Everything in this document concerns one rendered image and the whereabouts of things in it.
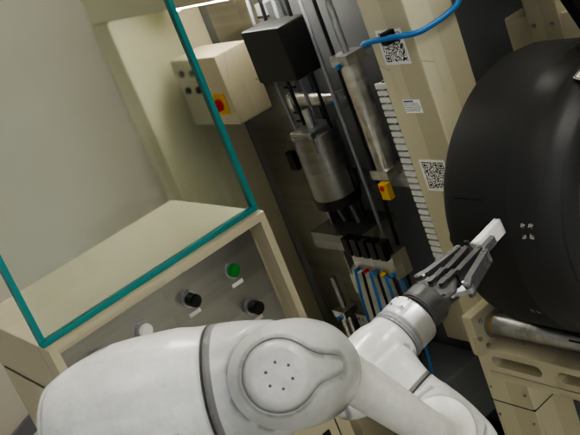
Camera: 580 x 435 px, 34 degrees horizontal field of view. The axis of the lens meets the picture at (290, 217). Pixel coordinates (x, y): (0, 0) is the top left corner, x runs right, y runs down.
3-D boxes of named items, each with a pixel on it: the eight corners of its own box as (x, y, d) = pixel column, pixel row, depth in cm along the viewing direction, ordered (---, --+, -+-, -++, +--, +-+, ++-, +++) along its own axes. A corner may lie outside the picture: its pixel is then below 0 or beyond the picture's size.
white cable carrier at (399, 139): (439, 274, 221) (373, 84, 204) (453, 264, 223) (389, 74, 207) (454, 277, 217) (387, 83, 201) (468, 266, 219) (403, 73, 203)
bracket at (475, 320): (473, 355, 204) (460, 316, 201) (580, 260, 224) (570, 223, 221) (485, 357, 202) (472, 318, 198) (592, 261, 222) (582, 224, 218)
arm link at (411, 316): (363, 312, 155) (387, 288, 157) (387, 353, 158) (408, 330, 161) (403, 320, 147) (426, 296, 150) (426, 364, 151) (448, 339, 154)
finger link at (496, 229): (473, 242, 162) (476, 243, 162) (496, 217, 165) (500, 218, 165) (480, 256, 163) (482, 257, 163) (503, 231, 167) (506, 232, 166)
